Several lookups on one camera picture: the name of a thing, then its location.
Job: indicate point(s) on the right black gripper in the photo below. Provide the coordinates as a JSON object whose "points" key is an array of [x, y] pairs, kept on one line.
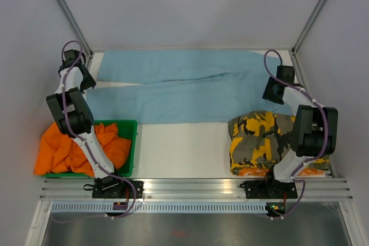
{"points": [[267, 94]]}

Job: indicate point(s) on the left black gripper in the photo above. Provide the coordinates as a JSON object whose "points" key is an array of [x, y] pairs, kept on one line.
{"points": [[91, 82]]}

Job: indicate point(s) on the light blue trousers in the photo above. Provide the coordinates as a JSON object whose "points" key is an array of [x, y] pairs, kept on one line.
{"points": [[182, 86]]}

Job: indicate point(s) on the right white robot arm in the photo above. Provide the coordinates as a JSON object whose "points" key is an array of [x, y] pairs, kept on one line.
{"points": [[314, 131]]}

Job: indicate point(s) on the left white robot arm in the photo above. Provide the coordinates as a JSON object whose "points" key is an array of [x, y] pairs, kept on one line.
{"points": [[74, 118]]}

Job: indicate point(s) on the camouflage folded trousers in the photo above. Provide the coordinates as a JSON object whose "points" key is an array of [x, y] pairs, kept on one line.
{"points": [[259, 139]]}

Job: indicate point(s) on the orange patterned folded trousers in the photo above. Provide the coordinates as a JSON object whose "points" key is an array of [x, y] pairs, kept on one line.
{"points": [[261, 172]]}

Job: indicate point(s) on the green plastic bin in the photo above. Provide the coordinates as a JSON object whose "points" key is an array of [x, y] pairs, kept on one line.
{"points": [[126, 129]]}

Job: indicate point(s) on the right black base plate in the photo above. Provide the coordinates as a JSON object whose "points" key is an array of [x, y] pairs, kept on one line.
{"points": [[260, 189]]}

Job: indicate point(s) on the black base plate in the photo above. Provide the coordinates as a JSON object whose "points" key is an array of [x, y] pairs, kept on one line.
{"points": [[121, 190], [260, 189]]}

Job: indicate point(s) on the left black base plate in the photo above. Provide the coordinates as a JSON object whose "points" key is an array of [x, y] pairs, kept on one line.
{"points": [[121, 190]]}

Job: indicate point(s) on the aluminium mounting rail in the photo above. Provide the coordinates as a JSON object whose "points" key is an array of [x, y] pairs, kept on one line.
{"points": [[195, 190]]}

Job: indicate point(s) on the slotted white cable duct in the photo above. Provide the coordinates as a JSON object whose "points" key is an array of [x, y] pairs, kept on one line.
{"points": [[160, 207]]}

